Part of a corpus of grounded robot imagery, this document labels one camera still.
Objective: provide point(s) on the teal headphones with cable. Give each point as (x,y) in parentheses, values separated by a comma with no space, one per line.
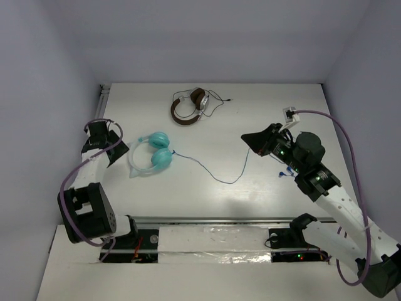
(162,157)

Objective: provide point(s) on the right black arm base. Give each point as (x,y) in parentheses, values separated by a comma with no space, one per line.
(290,245)

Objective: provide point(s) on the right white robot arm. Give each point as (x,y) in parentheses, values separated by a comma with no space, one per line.
(367,250)

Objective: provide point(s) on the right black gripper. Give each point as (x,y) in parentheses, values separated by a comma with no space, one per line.
(257,140)

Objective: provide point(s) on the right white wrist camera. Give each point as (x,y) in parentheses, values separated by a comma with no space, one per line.
(291,118)

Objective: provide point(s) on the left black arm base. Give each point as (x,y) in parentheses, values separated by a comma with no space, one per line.
(138,245)

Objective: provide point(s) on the brown headphones with cable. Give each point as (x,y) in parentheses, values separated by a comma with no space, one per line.
(190,106)

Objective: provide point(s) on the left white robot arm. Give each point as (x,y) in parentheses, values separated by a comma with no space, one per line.
(86,211)

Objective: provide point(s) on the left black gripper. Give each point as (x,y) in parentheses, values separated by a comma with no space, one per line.
(113,148)

